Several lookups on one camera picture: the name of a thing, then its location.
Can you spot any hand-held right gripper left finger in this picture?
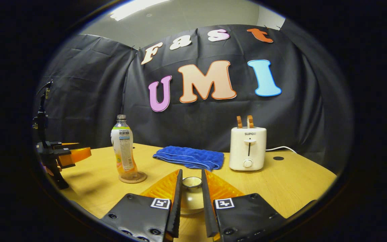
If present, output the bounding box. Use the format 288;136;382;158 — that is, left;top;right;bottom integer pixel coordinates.
101;169;183;242

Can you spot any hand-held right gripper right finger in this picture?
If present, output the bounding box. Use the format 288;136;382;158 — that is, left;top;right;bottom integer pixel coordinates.
201;169;286;242

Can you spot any white teacup lid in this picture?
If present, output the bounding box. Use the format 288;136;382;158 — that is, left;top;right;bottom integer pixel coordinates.
180;176;205;209

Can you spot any clear water bottle white label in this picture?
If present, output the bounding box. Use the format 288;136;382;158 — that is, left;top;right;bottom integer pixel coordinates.
110;114;139;179

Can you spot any round cork coaster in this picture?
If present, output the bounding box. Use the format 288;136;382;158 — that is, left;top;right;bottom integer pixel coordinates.
119;171;147;184

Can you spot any blue towel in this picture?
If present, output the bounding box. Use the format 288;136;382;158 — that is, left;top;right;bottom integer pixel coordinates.
153;145;225;172

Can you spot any white toaster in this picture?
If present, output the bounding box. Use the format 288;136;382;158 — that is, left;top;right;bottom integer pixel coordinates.
229;126;267;171

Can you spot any black backdrop cloth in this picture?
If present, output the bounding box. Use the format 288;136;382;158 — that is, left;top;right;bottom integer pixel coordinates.
34;18;354;175

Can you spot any white toaster cable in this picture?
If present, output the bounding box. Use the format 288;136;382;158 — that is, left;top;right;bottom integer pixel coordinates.
265;146;298;154

